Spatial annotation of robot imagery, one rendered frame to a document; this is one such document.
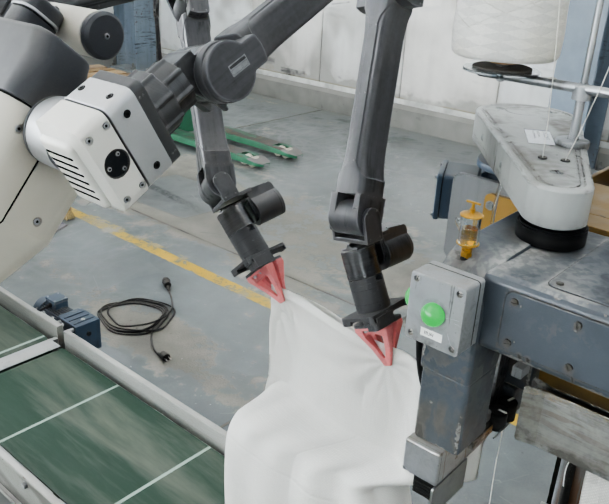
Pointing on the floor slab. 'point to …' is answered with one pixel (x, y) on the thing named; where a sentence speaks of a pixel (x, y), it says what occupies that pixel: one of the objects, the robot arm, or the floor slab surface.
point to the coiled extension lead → (144, 323)
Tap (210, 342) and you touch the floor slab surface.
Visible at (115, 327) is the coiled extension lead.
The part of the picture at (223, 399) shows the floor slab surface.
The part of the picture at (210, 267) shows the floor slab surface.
